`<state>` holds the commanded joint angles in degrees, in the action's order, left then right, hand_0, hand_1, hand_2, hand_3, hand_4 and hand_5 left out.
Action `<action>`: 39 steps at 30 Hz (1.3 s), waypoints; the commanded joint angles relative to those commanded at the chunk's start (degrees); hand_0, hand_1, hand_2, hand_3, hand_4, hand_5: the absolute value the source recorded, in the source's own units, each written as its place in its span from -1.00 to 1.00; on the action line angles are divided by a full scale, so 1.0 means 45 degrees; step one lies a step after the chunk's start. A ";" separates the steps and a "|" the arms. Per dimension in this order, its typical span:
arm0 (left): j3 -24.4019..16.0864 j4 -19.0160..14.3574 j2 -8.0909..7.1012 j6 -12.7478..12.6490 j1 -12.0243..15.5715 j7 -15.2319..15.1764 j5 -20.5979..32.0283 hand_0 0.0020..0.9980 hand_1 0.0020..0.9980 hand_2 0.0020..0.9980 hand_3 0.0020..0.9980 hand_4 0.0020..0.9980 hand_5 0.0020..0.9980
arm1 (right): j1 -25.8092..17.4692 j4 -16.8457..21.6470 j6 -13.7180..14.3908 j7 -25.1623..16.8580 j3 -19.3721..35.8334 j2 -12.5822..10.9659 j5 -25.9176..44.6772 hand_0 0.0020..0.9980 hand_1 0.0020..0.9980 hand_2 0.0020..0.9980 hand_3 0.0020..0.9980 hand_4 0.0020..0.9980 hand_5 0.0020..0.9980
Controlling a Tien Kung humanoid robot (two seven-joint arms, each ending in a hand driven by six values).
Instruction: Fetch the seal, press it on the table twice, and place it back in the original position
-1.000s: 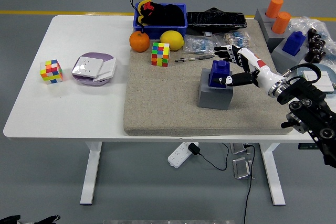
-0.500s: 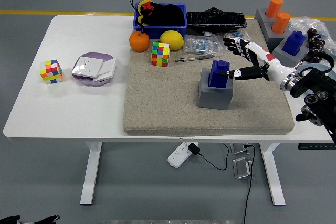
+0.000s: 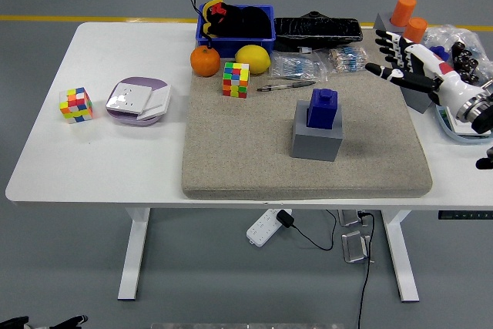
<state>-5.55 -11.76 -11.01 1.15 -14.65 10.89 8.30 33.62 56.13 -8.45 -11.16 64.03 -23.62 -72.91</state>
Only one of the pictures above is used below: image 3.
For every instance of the white table leg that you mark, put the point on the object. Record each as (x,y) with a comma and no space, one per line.
(400,256)
(133,252)

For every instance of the orange fruit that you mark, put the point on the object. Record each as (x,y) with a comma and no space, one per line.
(205,61)

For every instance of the dark brown knob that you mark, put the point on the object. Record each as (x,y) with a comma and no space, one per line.
(459,49)
(471,78)
(467,62)

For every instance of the black plastic-wrapped bar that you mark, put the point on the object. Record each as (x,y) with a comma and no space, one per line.
(316,30)

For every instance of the black power adapter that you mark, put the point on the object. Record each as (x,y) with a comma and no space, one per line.
(285,218)

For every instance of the black table control panel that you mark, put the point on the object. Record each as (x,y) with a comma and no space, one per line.
(462,215)

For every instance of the colourful puzzle cube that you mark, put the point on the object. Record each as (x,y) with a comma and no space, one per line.
(235,80)
(76,105)

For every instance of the white power strip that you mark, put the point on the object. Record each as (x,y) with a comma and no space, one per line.
(262,230)

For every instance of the blue seal stamp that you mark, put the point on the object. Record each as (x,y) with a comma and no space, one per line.
(321,111)
(439,51)

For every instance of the blue plastic bin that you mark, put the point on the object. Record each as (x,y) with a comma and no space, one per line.
(219,44)

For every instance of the grey cube stamp holder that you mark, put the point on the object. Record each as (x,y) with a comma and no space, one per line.
(383,22)

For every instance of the white wall switch panel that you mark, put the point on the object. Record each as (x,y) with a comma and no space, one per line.
(458,126)
(159,99)

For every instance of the purple plate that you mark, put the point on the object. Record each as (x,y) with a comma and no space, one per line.
(144,81)

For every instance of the grey cube seal holder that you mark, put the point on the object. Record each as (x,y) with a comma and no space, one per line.
(416,99)
(314,146)

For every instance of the white wall socket panel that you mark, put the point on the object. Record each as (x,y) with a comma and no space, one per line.
(129,98)

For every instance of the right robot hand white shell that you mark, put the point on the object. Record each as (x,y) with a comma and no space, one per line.
(443,78)

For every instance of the crumpled clear plastic bag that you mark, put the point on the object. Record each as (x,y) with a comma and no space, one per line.
(443,34)

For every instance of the grey-brown mat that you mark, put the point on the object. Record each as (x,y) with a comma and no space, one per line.
(239,144)

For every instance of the grey ballpoint pen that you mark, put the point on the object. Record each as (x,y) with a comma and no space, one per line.
(292,84)

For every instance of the clear metal floor bracket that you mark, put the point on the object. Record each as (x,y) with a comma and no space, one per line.
(349,218)
(355,248)

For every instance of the clear bag of resistors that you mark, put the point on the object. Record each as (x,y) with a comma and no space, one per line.
(348,58)
(296,66)

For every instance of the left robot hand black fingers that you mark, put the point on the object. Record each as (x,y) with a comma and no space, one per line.
(73,322)

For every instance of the yellow lemon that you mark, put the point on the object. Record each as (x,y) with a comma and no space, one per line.
(252,59)

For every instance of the light blue plate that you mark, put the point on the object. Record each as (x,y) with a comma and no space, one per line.
(443,121)

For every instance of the small white connector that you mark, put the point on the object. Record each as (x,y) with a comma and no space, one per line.
(305,50)

